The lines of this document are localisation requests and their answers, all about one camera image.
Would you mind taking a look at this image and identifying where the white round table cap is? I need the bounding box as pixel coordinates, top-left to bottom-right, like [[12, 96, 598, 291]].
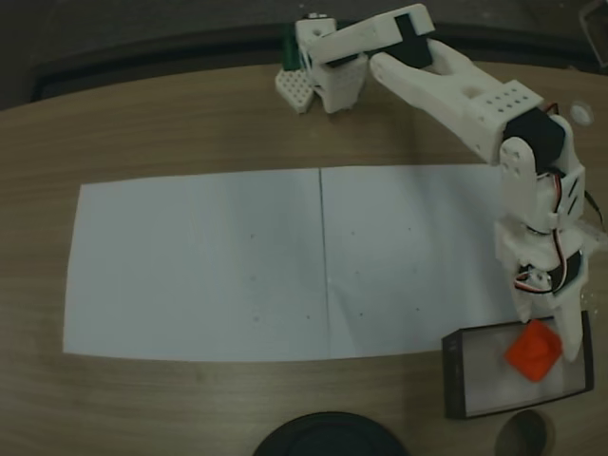
[[569, 100, 595, 127]]

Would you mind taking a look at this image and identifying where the black round stand base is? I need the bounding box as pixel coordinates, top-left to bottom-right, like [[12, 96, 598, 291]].
[[251, 411, 408, 456]]

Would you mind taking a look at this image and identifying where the black camera cable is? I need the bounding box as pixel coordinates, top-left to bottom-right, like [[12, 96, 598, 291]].
[[584, 189, 604, 222]]

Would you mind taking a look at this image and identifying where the white paper sheet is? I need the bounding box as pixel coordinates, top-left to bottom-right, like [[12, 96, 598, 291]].
[[318, 163, 583, 360], [63, 168, 332, 363]]

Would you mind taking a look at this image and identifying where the green table clamp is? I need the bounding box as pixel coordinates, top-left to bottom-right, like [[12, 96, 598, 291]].
[[283, 23, 301, 72]]

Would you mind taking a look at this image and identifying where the orange cube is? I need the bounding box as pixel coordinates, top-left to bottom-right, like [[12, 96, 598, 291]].
[[503, 318, 565, 383]]

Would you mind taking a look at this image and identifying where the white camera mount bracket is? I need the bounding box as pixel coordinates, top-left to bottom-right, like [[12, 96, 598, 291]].
[[579, 220, 608, 260]]

